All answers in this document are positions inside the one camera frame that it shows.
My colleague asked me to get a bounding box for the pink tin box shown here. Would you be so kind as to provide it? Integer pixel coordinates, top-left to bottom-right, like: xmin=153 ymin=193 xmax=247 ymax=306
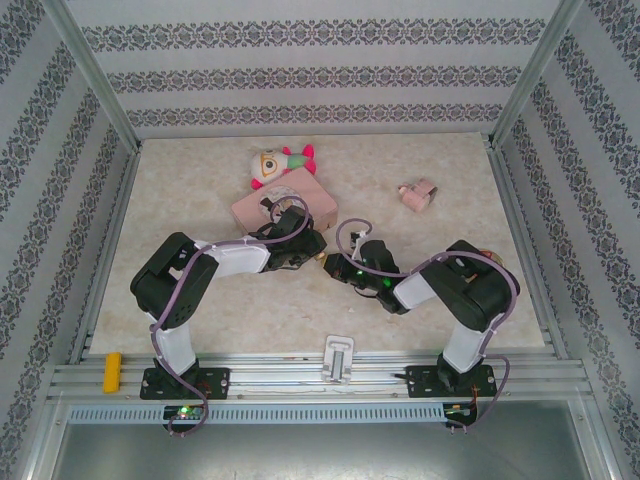
xmin=230 ymin=169 xmax=340 ymax=234

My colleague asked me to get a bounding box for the white pink green plush toy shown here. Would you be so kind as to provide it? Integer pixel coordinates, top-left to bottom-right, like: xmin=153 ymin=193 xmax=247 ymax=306
xmin=248 ymin=143 xmax=322 ymax=193

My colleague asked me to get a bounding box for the small pink toy figure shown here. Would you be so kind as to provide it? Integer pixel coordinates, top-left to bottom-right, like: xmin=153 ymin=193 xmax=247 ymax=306
xmin=398 ymin=177 xmax=439 ymax=213

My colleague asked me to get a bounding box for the grey metal sheet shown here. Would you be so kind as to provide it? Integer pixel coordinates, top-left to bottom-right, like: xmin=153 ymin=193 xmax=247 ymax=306
xmin=47 ymin=399 xmax=615 ymax=480

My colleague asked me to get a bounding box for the left circuit board green light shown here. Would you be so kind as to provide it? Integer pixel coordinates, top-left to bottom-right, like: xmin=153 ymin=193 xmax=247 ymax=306
xmin=164 ymin=405 xmax=206 ymax=422

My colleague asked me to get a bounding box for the yellow plastic block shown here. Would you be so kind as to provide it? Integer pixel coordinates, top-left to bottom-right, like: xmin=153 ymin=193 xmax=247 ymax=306
xmin=101 ymin=352 xmax=124 ymax=394

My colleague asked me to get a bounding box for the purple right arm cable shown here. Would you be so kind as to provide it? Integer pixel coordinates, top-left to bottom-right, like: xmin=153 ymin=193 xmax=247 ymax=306
xmin=335 ymin=217 xmax=523 ymax=436

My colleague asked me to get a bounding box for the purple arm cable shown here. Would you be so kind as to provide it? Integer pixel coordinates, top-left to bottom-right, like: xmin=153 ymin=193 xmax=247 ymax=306
xmin=335 ymin=217 xmax=523 ymax=436
xmin=149 ymin=196 xmax=312 ymax=440

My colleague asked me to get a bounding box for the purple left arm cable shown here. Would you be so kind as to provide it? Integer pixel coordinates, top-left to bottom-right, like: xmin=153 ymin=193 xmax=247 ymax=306
xmin=149 ymin=196 xmax=312 ymax=440

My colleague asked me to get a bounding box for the white plastic bracket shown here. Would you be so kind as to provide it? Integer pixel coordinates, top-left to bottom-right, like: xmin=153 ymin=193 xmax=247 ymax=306
xmin=322 ymin=335 xmax=358 ymax=386

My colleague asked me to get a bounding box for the aluminium mounting rail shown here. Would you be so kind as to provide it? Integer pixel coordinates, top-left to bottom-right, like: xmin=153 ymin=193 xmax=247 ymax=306
xmin=47 ymin=351 xmax=590 ymax=402

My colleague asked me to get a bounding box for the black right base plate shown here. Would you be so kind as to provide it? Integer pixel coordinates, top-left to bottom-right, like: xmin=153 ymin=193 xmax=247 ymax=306
xmin=405 ymin=364 xmax=496 ymax=400

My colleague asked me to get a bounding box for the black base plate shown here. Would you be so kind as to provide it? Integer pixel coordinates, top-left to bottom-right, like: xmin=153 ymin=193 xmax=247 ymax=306
xmin=405 ymin=364 xmax=496 ymax=400
xmin=139 ymin=367 xmax=232 ymax=401

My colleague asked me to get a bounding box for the grey slotted cable duct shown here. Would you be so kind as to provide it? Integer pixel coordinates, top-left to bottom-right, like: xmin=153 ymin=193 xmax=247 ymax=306
xmin=67 ymin=403 xmax=448 ymax=426

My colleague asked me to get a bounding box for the aluminium side rail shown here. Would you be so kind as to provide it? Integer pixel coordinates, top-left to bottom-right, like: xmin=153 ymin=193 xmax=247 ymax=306
xmin=69 ymin=149 xmax=142 ymax=362
xmin=488 ymin=143 xmax=570 ymax=359

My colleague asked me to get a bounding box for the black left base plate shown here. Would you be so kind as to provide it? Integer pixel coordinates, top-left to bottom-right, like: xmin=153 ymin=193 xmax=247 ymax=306
xmin=139 ymin=367 xmax=232 ymax=401

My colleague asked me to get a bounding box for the aluminium frame post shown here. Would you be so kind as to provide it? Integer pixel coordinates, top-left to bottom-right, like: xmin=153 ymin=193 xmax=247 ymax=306
xmin=42 ymin=0 xmax=144 ymax=154
xmin=487 ymin=0 xmax=584 ymax=149

